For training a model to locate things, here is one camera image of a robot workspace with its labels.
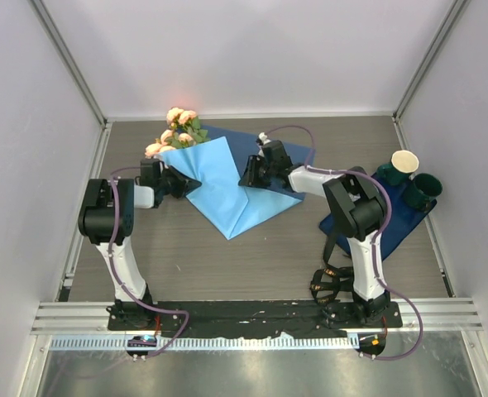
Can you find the dark green mug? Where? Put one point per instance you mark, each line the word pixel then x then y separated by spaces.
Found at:
pixel 422 191
pixel 391 175

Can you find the slotted cable duct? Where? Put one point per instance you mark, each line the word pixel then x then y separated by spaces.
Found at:
pixel 138 343

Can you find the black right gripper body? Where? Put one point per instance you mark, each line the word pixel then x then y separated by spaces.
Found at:
pixel 268 171

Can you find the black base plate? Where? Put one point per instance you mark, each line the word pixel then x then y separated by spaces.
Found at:
pixel 250 316

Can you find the beige paper cup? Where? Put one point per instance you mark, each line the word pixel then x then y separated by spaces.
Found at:
pixel 404 162

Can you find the large blue wrapping paper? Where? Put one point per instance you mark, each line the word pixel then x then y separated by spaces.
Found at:
pixel 218 165

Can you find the aluminium frame rail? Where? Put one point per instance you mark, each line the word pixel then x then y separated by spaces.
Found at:
pixel 428 314

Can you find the black printed ribbon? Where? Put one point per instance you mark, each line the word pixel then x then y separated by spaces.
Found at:
pixel 329 281

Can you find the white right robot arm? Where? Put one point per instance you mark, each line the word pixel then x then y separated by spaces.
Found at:
pixel 363 235

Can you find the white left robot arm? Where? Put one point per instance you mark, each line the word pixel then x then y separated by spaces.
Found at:
pixel 107 217

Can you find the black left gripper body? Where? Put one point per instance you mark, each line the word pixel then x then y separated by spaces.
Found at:
pixel 163 183

